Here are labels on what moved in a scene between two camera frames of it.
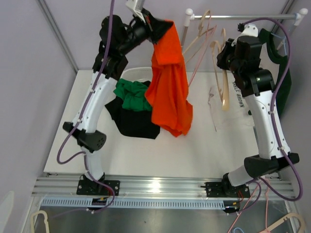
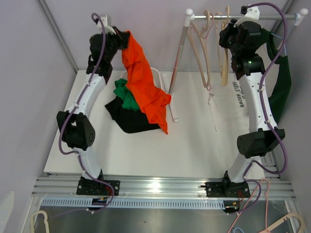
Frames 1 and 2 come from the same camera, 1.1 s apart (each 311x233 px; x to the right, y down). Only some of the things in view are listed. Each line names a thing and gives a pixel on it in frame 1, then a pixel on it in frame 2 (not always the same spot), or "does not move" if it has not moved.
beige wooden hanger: [200, 31] to [207, 13]
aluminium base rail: [278, 186] does not move
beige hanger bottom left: [45, 220] does not move
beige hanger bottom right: [290, 215] does not move
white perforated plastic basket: [138, 74] to [163, 80]
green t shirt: [133, 94] does not move
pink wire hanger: [211, 30] to [208, 88]
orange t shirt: [167, 91] to [140, 80]
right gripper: [221, 63] to [224, 35]
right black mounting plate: [224, 190] does not move
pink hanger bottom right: [250, 198] does not move
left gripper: [158, 26] to [122, 38]
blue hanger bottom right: [236, 228] does not move
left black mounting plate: [92, 187] does not move
